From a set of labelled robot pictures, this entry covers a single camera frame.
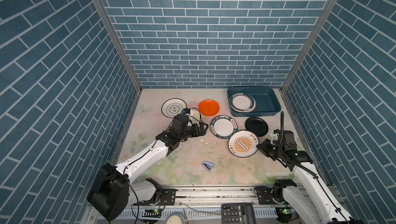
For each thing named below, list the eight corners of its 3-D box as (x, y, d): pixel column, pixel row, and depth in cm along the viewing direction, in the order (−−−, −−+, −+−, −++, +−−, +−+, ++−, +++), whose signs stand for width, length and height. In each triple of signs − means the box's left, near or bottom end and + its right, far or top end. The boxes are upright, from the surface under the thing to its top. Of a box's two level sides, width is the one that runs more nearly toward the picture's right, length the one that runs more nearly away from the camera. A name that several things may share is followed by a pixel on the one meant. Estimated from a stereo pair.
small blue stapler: (201, 165, 86) (201, 164, 84) (206, 159, 88) (206, 158, 86) (209, 172, 83) (209, 171, 81) (214, 166, 86) (214, 164, 84)
